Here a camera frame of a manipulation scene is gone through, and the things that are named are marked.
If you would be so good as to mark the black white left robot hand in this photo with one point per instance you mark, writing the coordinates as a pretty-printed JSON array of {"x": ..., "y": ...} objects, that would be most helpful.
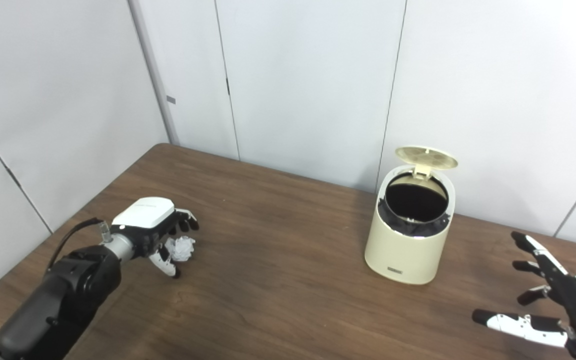
[{"x": 145, "y": 212}]

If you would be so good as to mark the white paper ball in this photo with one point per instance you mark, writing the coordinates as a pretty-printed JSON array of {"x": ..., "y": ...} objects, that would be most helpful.
[{"x": 182, "y": 249}]

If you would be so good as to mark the cream-colored bin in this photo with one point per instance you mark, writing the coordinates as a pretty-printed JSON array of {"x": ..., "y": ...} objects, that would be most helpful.
[{"x": 403, "y": 255}]

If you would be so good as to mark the cream round bin lid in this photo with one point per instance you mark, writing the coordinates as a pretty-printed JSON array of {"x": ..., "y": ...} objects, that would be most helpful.
[{"x": 425, "y": 157}]

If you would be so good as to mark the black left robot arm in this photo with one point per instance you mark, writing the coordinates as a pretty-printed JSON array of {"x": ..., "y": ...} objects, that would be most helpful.
[{"x": 58, "y": 300}]

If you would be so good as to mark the black bin liner bag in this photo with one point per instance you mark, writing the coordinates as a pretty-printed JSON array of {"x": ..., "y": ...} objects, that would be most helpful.
[{"x": 415, "y": 200}]

